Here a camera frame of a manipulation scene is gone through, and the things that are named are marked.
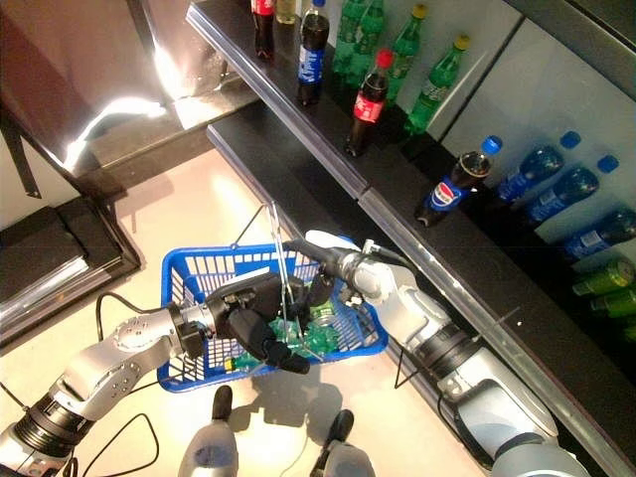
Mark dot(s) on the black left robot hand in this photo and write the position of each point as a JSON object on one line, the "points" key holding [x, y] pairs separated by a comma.
{"points": [[248, 303]]}

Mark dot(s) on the blue plastic shopping basket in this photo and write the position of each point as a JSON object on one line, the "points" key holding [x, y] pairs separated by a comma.
{"points": [[174, 288]]}

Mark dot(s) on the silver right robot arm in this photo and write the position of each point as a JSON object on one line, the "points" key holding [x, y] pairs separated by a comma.
{"points": [[422, 318]]}

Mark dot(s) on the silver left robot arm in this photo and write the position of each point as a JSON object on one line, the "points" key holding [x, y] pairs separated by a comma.
{"points": [[109, 358]]}

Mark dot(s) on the pale yellow drink bottle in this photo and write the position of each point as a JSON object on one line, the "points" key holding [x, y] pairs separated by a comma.
{"points": [[285, 10]]}

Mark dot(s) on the silver left robot leg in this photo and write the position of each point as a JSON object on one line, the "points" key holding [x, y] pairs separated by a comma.
{"points": [[208, 447]]}

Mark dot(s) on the silver robot leg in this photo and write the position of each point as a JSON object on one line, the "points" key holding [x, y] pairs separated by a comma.
{"points": [[343, 452], [208, 447]]}

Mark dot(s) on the silver right robot leg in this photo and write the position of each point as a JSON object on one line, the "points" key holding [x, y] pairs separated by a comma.
{"points": [[343, 452]]}

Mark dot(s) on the Coca-Cola bottle red label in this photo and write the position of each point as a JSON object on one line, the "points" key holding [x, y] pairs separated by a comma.
{"points": [[370, 104], [263, 25]]}

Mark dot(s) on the green soda bottle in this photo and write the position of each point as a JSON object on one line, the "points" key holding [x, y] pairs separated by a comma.
{"points": [[358, 35], [405, 54], [432, 94]]}

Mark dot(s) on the black shelf bracket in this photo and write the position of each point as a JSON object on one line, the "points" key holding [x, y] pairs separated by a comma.
{"points": [[25, 169]]}

